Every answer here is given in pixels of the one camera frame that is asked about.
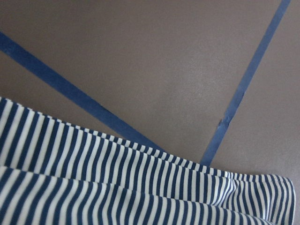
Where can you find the navy white striped polo shirt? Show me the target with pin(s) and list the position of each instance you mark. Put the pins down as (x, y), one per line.
(55, 173)

